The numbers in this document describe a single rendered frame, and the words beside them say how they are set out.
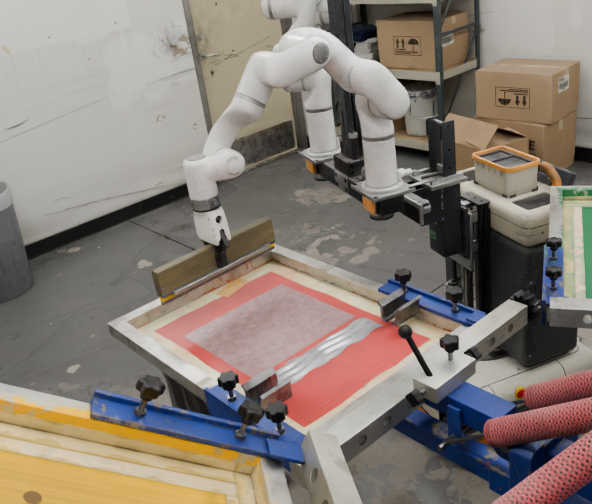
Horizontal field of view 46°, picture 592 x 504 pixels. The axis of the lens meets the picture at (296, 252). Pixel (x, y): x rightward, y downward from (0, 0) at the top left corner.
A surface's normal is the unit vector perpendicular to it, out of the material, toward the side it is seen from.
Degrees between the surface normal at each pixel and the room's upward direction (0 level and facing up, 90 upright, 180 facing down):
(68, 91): 90
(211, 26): 90
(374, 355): 0
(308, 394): 0
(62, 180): 90
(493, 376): 0
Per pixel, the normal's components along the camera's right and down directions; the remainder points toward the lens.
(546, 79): -0.65, 0.29
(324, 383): -0.13, -0.89
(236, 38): 0.65, 0.25
